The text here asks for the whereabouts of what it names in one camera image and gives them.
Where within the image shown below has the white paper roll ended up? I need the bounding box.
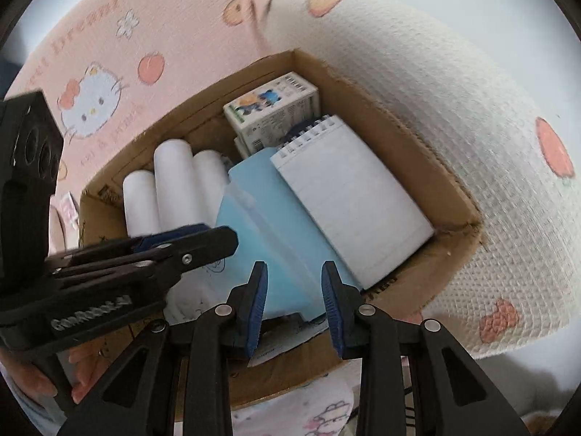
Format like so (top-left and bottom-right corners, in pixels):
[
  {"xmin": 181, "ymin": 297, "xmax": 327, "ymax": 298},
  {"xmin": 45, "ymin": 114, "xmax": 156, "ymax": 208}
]
[
  {"xmin": 154, "ymin": 139, "xmax": 205, "ymax": 230},
  {"xmin": 193, "ymin": 150, "xmax": 229, "ymax": 226},
  {"xmin": 122, "ymin": 170, "xmax": 161, "ymax": 237}
]

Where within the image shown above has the red white sauce sachet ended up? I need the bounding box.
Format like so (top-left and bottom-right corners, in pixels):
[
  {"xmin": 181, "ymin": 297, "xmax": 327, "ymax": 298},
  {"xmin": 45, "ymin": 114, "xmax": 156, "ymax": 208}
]
[{"xmin": 59, "ymin": 192, "xmax": 80, "ymax": 231}]

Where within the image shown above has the blue white tissue pack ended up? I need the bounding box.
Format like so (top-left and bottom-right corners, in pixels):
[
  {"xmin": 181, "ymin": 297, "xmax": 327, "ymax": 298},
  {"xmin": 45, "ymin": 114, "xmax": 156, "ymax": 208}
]
[{"xmin": 164, "ymin": 184, "xmax": 358, "ymax": 324}]

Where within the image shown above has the person's left hand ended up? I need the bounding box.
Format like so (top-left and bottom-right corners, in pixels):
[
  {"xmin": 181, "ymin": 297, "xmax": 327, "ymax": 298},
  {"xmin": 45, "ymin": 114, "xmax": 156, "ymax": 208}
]
[{"xmin": 0, "ymin": 335, "xmax": 114, "ymax": 405}]

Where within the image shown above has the white paper roll in box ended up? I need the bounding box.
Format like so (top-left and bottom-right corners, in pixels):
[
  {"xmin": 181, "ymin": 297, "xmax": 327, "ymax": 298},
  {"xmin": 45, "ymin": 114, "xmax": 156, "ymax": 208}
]
[{"xmin": 193, "ymin": 150, "xmax": 229, "ymax": 226}]

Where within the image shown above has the light blue flat pack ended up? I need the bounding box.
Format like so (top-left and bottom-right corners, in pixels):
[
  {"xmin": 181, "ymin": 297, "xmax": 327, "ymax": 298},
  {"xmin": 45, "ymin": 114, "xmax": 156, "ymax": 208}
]
[{"xmin": 228, "ymin": 148, "xmax": 300, "ymax": 218}]

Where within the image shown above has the green white cartoon box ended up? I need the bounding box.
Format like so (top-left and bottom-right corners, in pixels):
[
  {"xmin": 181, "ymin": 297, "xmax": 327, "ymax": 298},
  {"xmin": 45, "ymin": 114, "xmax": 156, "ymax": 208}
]
[{"xmin": 224, "ymin": 72, "xmax": 321, "ymax": 154}]

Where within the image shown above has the white spiral notepad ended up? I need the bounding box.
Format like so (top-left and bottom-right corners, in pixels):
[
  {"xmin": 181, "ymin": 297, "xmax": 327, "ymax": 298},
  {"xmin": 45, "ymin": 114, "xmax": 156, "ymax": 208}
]
[{"xmin": 271, "ymin": 115, "xmax": 434, "ymax": 289}]

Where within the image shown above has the pink Hello Kitty blanket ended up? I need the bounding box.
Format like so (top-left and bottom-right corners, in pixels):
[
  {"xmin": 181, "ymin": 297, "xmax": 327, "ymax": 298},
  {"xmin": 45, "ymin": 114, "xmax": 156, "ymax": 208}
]
[{"xmin": 9, "ymin": 0, "xmax": 580, "ymax": 357}]

